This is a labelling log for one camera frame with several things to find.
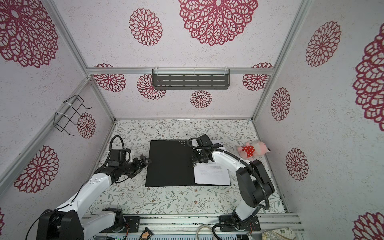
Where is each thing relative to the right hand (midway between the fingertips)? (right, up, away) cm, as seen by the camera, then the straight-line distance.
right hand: (191, 156), depth 89 cm
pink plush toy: (+37, +3, +5) cm, 38 cm away
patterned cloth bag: (+41, -32, -21) cm, 56 cm away
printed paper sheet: (+12, -9, -2) cm, 15 cm away
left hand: (-25, -5, -4) cm, 26 cm away
